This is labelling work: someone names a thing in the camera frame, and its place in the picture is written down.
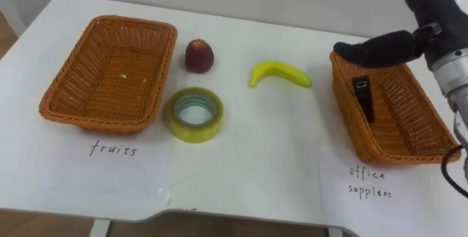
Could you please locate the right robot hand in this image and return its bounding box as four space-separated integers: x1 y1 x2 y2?
333 0 468 71

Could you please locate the small black oblong object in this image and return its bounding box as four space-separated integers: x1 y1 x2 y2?
351 75 376 124

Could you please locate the orange wicker basket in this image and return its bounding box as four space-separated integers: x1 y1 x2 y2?
38 15 178 135
329 50 462 165

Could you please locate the yellow banana soft toy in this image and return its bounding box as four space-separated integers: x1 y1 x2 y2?
249 59 314 89

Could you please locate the white paper sheet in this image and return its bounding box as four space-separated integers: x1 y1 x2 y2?
319 144 468 237
35 131 175 209

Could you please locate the white desk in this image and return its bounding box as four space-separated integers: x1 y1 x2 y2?
0 0 468 237

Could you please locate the red strawberry soft toy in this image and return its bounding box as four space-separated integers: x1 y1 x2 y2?
184 38 216 75

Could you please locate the yellowish clear tape roll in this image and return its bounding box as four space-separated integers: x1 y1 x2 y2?
163 86 225 144

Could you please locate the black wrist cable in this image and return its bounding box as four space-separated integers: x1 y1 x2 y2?
440 145 468 198

